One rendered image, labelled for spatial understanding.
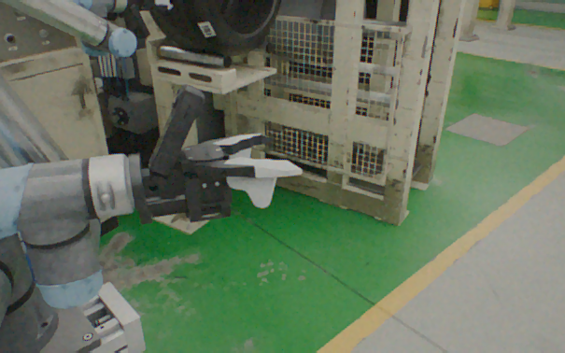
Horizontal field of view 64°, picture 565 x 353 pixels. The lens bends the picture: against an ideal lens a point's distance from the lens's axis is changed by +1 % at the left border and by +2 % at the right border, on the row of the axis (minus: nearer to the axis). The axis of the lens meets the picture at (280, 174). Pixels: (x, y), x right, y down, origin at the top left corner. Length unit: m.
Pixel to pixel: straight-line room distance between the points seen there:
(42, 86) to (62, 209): 1.47
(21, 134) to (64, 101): 1.40
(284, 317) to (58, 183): 1.39
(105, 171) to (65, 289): 0.16
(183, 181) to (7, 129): 0.24
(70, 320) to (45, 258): 0.31
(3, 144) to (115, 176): 0.18
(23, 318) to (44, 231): 0.29
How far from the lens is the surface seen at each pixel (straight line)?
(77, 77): 2.09
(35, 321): 0.86
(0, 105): 0.67
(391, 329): 1.84
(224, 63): 1.72
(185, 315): 1.88
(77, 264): 0.62
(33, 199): 0.57
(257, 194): 0.55
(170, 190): 0.58
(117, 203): 0.56
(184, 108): 0.55
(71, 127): 2.11
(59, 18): 1.27
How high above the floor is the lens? 1.31
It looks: 28 degrees down
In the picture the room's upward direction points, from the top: straight up
